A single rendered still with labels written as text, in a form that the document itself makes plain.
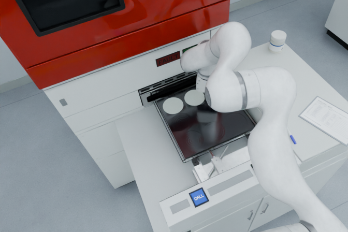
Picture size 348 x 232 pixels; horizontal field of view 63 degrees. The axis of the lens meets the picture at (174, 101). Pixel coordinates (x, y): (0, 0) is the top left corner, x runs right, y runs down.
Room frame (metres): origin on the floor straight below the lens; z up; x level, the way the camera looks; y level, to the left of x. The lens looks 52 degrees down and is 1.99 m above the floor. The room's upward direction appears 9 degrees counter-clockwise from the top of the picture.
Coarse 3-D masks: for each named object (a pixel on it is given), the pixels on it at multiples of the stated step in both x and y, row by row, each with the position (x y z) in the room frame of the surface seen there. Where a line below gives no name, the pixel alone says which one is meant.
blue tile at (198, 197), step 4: (196, 192) 0.36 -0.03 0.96; (200, 192) 0.36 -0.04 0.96; (192, 196) 0.35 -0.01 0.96; (196, 196) 0.35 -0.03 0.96; (200, 196) 0.35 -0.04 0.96; (204, 196) 0.34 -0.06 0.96; (196, 200) 0.33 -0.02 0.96; (200, 200) 0.33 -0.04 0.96; (204, 200) 0.33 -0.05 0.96; (196, 204) 0.32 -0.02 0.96
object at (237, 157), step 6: (240, 150) 0.54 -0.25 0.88; (246, 150) 0.54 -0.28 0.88; (228, 156) 0.52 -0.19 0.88; (234, 156) 0.52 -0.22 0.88; (240, 156) 0.51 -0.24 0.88; (246, 156) 0.51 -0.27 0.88; (222, 162) 0.50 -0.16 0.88; (228, 162) 0.50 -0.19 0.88; (234, 162) 0.49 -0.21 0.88; (240, 162) 0.49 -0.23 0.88; (204, 168) 0.49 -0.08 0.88; (210, 168) 0.48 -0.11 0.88; (228, 168) 0.47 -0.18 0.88; (216, 174) 0.45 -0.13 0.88; (198, 180) 0.44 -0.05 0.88
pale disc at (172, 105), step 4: (168, 100) 0.86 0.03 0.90; (172, 100) 0.85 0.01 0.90; (176, 100) 0.85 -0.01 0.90; (180, 100) 0.84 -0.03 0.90; (164, 104) 0.84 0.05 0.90; (168, 104) 0.83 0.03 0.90; (172, 104) 0.83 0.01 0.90; (176, 104) 0.83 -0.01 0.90; (180, 104) 0.82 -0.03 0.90; (164, 108) 0.81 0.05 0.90; (168, 108) 0.81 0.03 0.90; (172, 108) 0.81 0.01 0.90; (176, 108) 0.80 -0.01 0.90; (180, 108) 0.80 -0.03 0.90; (168, 112) 0.78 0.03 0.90; (172, 112) 0.78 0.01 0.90; (176, 112) 0.78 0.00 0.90
